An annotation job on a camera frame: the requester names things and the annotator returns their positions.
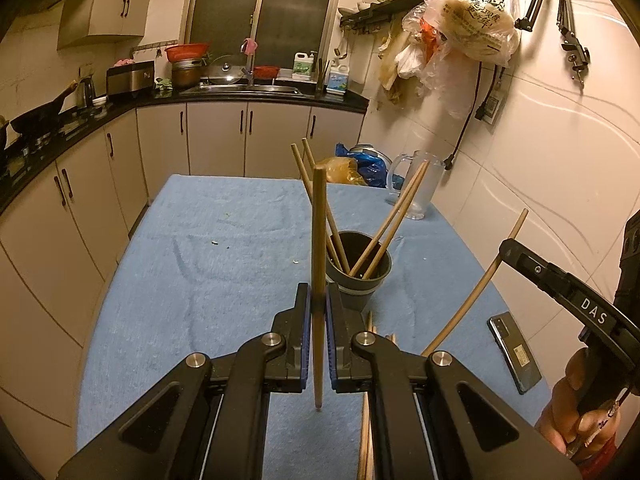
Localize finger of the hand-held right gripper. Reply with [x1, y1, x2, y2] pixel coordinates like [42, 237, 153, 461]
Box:
[498, 237, 634, 345]

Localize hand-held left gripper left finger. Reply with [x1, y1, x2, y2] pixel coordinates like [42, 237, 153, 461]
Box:
[57, 282, 312, 480]

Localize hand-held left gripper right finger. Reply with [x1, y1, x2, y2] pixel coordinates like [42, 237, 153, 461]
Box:
[326, 282, 583, 480]

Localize dark grey utensil holder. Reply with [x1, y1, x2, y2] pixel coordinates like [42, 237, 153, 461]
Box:
[325, 231, 393, 312]

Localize tan wooden chopstick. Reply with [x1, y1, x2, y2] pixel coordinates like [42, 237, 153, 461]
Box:
[311, 166, 327, 412]
[361, 161, 432, 281]
[301, 137, 352, 273]
[421, 208, 529, 357]
[291, 143, 347, 275]
[349, 160, 431, 277]

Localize bunch of wooden chopsticks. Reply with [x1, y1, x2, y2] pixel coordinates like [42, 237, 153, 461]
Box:
[357, 310, 398, 480]

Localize person's right hand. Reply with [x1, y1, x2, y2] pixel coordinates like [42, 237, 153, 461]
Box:
[535, 349, 632, 461]

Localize black smartphone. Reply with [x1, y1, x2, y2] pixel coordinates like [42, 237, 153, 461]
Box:
[487, 311, 543, 394]

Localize blue table cloth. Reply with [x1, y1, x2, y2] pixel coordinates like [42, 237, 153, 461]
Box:
[75, 174, 543, 480]

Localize clear glass mug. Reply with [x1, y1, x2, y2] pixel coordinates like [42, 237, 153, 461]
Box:
[385, 150, 447, 221]

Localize yellow plastic bag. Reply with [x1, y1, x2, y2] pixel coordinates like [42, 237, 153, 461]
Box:
[315, 156, 368, 186]

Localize blue plastic bag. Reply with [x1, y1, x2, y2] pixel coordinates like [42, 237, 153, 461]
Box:
[335, 144, 406, 188]

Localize white lower kitchen cabinets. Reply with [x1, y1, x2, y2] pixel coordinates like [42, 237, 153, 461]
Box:
[0, 100, 368, 441]

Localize white kitchen cabinets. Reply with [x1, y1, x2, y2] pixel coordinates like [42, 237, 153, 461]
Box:
[57, 0, 168, 51]
[0, 100, 368, 441]

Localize black kitchen countertop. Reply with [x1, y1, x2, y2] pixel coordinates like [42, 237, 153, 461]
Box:
[0, 87, 371, 218]

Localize bunch of hanging plastic bags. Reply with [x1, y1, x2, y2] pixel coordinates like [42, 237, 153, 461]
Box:
[377, 20, 451, 106]

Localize steel sink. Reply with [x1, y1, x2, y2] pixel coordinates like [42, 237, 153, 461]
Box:
[182, 84, 303, 97]

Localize white jug blue label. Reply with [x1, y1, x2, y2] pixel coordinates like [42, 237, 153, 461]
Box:
[327, 57, 351, 93]

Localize plastic bag of flatbread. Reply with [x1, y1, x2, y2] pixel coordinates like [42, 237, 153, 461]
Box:
[422, 0, 521, 66]

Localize white jug green label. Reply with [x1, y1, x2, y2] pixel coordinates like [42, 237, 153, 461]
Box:
[291, 50, 321, 81]

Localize sink faucet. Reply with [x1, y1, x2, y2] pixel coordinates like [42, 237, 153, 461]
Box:
[240, 50, 258, 87]

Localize glass pot lid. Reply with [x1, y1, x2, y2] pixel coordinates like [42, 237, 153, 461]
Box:
[207, 54, 248, 86]

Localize metal stock pot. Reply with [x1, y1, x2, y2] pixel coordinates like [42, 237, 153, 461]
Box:
[171, 59, 203, 88]

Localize red plastic basin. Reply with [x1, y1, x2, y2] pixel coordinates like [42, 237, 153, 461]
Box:
[165, 42, 211, 63]

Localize steel kitchen appliance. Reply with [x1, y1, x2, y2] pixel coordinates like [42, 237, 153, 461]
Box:
[106, 60, 156, 98]

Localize metal kettle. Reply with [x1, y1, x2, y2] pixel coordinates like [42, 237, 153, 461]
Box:
[77, 75, 98, 108]

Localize kitchen window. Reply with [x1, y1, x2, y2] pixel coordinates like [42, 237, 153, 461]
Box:
[189, 0, 347, 78]

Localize black wok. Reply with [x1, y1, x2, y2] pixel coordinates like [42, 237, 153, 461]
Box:
[10, 80, 78, 136]

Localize white upper kitchen cabinets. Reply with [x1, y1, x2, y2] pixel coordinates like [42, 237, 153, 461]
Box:
[57, 0, 168, 51]

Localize black power plug cable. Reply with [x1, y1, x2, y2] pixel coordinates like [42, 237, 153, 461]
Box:
[444, 60, 501, 170]

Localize wall outlet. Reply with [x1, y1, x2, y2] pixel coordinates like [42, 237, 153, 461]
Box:
[475, 92, 503, 126]

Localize black wall shelf rack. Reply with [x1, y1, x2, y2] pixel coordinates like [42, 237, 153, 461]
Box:
[340, 0, 426, 31]

